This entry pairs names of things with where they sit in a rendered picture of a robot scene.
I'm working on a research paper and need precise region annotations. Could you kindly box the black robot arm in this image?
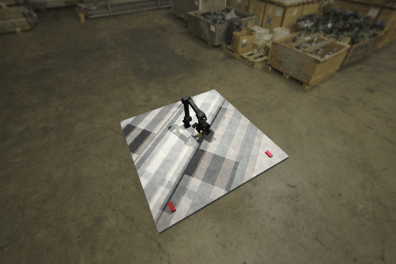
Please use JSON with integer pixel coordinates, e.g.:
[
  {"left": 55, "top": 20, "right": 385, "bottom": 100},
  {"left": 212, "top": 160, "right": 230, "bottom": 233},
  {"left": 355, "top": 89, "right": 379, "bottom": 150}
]
[{"left": 181, "top": 96, "right": 210, "bottom": 130}]

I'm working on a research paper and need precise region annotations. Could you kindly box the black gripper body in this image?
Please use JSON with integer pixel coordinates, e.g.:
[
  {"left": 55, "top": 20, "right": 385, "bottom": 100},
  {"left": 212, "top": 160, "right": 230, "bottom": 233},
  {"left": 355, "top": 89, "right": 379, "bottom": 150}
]
[{"left": 192, "top": 122, "right": 210, "bottom": 135}]

